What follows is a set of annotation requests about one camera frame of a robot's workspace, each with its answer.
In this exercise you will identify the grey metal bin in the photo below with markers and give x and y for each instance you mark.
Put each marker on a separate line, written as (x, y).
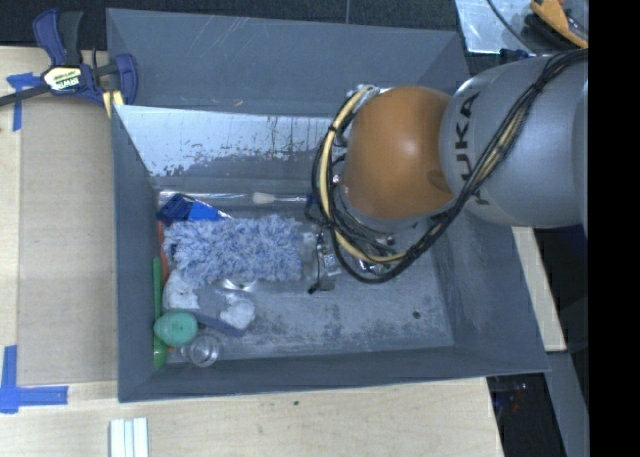
(280, 65)

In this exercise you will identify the brown flat board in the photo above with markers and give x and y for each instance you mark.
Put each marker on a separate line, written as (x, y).
(65, 245)

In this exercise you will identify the blue and white fluffy cloth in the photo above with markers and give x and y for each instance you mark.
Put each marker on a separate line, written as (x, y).
(235, 247)

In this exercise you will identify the green plastic spoon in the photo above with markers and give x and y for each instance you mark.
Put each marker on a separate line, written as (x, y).
(157, 295)

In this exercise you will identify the grey-blue sponge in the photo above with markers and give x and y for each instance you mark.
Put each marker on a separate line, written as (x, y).
(212, 305)

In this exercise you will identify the orange stick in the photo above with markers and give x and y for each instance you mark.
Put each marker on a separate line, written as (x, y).
(161, 240)

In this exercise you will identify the clear tube with white tip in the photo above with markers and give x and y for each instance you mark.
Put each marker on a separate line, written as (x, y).
(260, 198)

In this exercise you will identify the blue plastic piece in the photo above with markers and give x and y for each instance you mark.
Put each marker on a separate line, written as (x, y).
(182, 209)

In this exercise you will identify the teal green egg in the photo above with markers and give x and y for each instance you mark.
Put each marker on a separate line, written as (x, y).
(175, 327)

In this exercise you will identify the clear plastic piece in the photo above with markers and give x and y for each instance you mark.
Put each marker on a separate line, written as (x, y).
(240, 286)

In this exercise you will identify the clear glass cup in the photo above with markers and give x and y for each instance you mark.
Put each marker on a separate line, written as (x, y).
(202, 350)

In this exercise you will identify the white crumpled cloth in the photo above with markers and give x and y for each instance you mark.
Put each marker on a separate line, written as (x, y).
(177, 292)

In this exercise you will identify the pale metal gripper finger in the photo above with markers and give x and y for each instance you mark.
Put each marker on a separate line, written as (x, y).
(309, 247)
(315, 275)

